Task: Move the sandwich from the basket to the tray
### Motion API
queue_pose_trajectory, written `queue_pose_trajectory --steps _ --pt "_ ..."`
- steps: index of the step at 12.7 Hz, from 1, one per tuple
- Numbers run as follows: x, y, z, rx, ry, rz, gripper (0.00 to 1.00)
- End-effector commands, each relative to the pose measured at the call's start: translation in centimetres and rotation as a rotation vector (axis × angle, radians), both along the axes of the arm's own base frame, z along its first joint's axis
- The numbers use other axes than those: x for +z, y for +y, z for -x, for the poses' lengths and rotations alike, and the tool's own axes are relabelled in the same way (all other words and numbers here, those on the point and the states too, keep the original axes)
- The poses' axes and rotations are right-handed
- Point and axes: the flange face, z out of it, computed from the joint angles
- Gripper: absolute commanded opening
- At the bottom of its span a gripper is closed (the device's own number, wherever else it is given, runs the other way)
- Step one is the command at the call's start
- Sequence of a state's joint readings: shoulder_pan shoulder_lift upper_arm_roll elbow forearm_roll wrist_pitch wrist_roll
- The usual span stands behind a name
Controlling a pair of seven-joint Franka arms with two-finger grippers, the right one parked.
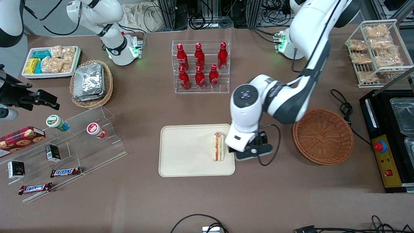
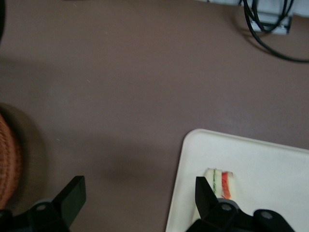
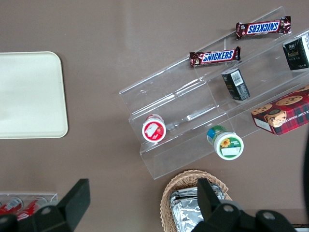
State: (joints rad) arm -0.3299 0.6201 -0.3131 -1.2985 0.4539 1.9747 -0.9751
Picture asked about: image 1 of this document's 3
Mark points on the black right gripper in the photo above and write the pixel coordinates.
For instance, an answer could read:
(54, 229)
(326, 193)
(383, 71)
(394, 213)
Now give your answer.
(15, 94)

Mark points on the teal snack packet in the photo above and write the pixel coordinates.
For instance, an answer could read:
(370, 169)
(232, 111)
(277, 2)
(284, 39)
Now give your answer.
(42, 55)
(38, 68)

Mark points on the yellow snack packet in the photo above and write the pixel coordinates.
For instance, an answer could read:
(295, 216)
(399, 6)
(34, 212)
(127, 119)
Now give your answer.
(31, 66)

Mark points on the steel food pan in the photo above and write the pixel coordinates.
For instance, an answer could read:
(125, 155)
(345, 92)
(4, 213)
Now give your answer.
(410, 147)
(404, 113)

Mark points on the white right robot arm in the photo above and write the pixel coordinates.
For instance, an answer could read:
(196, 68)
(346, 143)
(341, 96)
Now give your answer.
(110, 13)

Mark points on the black food warmer appliance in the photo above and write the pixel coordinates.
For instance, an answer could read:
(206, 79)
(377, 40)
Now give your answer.
(388, 161)

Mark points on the stack of foil containers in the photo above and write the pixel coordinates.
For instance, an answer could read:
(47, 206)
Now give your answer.
(87, 81)

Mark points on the Snickers bar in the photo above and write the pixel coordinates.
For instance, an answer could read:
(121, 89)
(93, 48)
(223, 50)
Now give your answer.
(65, 172)
(35, 188)

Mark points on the small black white box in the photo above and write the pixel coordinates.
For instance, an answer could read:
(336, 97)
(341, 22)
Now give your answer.
(16, 169)

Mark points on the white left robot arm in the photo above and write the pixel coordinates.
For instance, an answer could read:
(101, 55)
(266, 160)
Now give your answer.
(291, 97)

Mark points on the clear acrylic stepped display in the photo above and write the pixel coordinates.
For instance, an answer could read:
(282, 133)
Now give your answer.
(97, 152)

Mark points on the clear bag of fried snacks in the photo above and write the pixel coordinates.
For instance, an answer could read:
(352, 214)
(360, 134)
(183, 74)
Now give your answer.
(375, 31)
(361, 58)
(366, 76)
(381, 43)
(388, 59)
(357, 45)

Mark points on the small silver device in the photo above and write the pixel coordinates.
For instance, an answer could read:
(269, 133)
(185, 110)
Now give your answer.
(211, 230)

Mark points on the red lid yogurt cup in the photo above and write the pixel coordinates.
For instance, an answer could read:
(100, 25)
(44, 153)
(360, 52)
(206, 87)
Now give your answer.
(95, 130)

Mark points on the red tartan cookie box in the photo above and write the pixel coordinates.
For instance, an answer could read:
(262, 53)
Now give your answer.
(19, 139)

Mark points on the triangle sandwich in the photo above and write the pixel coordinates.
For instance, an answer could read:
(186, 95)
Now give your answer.
(218, 145)

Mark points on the clear bag of rice crackers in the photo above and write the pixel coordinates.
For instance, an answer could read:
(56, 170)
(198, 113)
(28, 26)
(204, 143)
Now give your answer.
(68, 55)
(51, 64)
(56, 51)
(67, 68)

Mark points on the white cloth bag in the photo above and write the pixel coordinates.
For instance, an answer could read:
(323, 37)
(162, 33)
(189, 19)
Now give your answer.
(142, 16)

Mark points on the red cola bottle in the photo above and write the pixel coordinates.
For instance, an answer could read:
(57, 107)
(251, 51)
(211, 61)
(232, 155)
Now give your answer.
(184, 81)
(222, 56)
(199, 56)
(213, 77)
(182, 56)
(200, 79)

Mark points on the brown round wicker basket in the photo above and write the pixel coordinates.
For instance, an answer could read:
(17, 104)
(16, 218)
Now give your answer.
(323, 136)

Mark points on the metal edged glass panel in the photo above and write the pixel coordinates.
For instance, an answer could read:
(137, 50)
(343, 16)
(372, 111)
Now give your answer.
(394, 81)

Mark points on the beige plastic serving tray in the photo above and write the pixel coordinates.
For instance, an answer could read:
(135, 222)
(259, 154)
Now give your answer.
(187, 149)

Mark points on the clear acrylic bottle rack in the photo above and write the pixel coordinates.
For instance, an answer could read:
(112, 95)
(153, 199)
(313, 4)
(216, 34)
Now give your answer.
(207, 91)

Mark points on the light oval wicker basket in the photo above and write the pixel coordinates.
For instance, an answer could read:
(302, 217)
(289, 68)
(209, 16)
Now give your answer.
(97, 103)

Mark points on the green lid yogurt cup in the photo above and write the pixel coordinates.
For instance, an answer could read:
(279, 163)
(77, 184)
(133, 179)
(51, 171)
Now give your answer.
(56, 122)

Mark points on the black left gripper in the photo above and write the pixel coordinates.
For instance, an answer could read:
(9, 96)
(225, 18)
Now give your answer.
(261, 138)

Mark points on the white plastic snack bin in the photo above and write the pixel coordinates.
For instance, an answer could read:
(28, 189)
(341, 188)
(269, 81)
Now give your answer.
(48, 75)

